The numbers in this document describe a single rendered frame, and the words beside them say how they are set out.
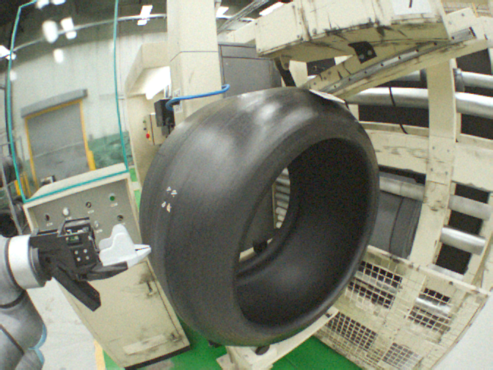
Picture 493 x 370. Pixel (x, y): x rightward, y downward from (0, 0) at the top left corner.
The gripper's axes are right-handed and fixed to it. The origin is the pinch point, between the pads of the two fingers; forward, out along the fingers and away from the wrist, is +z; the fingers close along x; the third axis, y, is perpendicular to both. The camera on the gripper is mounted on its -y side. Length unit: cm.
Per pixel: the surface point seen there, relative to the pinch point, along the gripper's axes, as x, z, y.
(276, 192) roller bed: 40, 64, -9
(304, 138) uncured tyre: -12.9, 22.5, 18.7
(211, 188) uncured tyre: -10.9, 8.4, 12.8
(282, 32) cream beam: 13, 42, 50
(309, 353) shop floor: 13, 80, -116
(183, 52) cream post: 28, 18, 43
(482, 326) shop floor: -104, 174, -105
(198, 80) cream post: 28, 23, 35
